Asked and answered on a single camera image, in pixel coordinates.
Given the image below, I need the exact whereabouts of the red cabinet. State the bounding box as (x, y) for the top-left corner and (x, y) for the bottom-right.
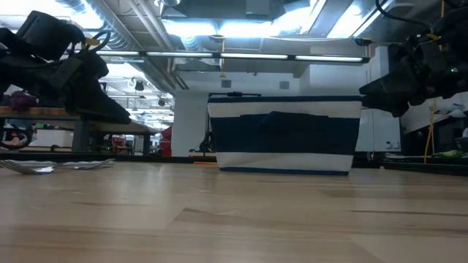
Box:
(159, 126), (173, 158)

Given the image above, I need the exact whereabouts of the purple cloth bundle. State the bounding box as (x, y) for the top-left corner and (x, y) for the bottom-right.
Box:
(9, 91), (37, 113)

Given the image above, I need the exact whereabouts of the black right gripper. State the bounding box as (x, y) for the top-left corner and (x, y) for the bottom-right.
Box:
(358, 34), (453, 118)

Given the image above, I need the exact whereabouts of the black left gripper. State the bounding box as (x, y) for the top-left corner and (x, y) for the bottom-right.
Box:
(49, 53), (132, 125)

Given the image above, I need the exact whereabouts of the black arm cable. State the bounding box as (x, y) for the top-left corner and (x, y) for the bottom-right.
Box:
(374, 0), (436, 34)
(82, 31), (113, 54)

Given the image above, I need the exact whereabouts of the navy fabric basket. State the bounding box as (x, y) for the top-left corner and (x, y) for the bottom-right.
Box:
(207, 95), (363, 176)

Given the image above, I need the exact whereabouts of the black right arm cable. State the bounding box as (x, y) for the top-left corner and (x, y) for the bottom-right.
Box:
(374, 0), (436, 34)

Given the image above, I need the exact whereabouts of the wooden background table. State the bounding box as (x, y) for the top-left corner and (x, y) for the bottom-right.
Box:
(0, 105), (158, 154)

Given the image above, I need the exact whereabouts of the fluorescent ceiling light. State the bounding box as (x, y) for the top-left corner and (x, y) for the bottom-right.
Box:
(294, 54), (371, 64)
(95, 50), (140, 57)
(220, 53), (289, 60)
(146, 51), (214, 58)

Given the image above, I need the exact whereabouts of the yellow hanging cord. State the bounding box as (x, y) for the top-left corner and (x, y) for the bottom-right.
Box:
(220, 36), (227, 78)

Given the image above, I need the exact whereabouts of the yellow cable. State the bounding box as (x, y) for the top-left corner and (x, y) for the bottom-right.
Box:
(423, 0), (446, 164)

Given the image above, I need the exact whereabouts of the black tripod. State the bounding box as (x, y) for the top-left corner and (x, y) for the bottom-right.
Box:
(189, 91), (263, 154)

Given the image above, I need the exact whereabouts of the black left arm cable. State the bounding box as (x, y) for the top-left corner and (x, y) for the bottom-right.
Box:
(82, 31), (113, 54)

